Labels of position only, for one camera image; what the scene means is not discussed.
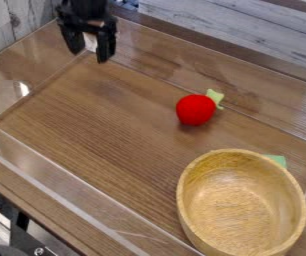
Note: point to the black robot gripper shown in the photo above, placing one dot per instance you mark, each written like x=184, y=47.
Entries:
x=89, y=16

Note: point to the wooden oval bowl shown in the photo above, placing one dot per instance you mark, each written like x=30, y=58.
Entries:
x=241, y=204

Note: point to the clear acrylic tray enclosure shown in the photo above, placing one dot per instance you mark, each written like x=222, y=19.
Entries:
x=94, y=148

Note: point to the black table clamp bracket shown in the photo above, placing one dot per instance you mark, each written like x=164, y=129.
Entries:
x=23, y=241

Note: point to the red felt strawberry toy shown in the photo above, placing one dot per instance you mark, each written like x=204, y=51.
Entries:
x=197, y=108

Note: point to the green felt piece behind bowl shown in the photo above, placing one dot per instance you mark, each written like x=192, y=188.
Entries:
x=280, y=159

